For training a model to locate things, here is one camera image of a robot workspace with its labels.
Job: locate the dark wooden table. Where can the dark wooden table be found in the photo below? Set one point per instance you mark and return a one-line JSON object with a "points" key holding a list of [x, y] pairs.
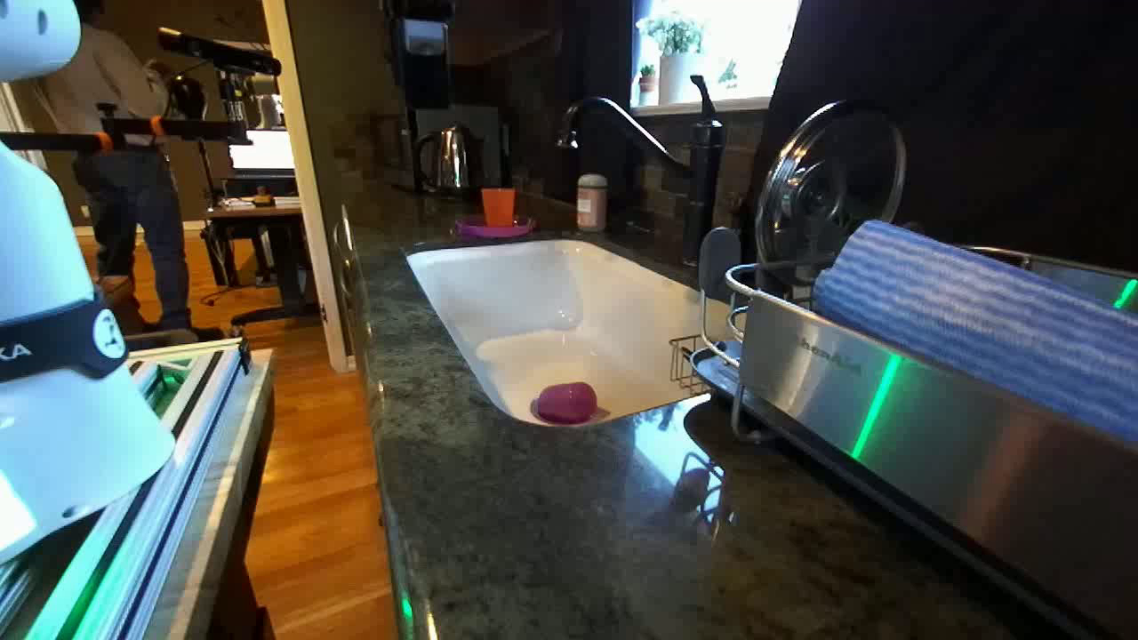
{"points": [[254, 217]]}

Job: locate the dark robot gripper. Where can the dark robot gripper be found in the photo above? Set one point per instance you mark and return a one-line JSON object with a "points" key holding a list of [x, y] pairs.
{"points": [[423, 36]]}

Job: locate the small potted plant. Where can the small potted plant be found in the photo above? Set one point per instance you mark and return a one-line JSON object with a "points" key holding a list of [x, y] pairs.
{"points": [[645, 82]]}

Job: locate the grey box behind kettle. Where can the grey box behind kettle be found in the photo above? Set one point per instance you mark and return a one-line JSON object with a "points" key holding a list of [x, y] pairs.
{"points": [[481, 130]]}

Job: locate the black curved faucet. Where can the black curved faucet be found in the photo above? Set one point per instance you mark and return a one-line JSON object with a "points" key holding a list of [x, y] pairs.
{"points": [[628, 127]]}

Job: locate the small white bottle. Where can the small white bottle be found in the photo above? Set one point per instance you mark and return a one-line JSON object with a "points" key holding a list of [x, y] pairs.
{"points": [[591, 205]]}

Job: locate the black camera rig equipment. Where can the black camera rig equipment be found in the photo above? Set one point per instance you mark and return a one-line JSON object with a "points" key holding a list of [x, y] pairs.
{"points": [[224, 72]]}

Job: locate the narrow black curtain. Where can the narrow black curtain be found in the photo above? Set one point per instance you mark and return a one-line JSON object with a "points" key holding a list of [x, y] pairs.
{"points": [[591, 72]]}

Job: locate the orange cup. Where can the orange cup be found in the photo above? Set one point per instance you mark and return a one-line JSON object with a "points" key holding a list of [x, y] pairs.
{"points": [[500, 207]]}

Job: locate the black bar with orange clamps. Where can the black bar with orange clamps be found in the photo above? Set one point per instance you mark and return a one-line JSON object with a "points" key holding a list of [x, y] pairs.
{"points": [[180, 130]]}

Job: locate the person in grey shirt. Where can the person in grey shirt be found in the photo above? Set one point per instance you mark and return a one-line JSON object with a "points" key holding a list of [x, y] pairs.
{"points": [[129, 189]]}

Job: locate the white sink basin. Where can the white sink basin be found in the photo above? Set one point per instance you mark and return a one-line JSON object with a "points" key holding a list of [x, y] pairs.
{"points": [[533, 295]]}

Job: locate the black soap dispenser pump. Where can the black soap dispenser pump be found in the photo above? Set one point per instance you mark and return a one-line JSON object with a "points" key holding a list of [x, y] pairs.
{"points": [[704, 166]]}

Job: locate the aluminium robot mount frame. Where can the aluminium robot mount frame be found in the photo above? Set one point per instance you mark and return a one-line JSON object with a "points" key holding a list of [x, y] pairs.
{"points": [[180, 498]]}

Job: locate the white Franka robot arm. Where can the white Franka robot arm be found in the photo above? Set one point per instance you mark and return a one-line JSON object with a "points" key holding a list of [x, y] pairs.
{"points": [[59, 403]]}

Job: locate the purple sponge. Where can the purple sponge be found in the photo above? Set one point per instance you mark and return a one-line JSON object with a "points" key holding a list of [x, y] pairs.
{"points": [[567, 403]]}

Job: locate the blue striped cloth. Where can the blue striped cloth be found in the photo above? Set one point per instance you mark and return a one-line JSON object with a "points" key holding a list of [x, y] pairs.
{"points": [[981, 314]]}

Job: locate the stainless steel dish rack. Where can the stainless steel dish rack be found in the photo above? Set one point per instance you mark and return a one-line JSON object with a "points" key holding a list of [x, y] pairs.
{"points": [[948, 475]]}

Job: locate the wide black curtain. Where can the wide black curtain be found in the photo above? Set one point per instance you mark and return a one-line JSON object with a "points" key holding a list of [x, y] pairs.
{"points": [[997, 108]]}

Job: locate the bright window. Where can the bright window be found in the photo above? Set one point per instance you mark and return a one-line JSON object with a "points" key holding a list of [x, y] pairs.
{"points": [[749, 47]]}

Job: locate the plant in white pot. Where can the plant in white pot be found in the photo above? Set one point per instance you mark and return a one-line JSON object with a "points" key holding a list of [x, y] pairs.
{"points": [[678, 58]]}

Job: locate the stainless steel kettle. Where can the stainless steel kettle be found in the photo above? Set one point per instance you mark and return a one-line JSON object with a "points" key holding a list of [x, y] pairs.
{"points": [[450, 162]]}

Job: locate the bright laptop screen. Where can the bright laptop screen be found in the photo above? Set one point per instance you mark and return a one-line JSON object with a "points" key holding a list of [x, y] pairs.
{"points": [[261, 151]]}

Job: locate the purple bowl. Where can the purple bowl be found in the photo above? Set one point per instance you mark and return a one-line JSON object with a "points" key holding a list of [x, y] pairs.
{"points": [[473, 231]]}

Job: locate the glass pot lid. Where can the glass pot lid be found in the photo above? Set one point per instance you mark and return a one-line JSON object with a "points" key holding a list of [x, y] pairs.
{"points": [[828, 178]]}

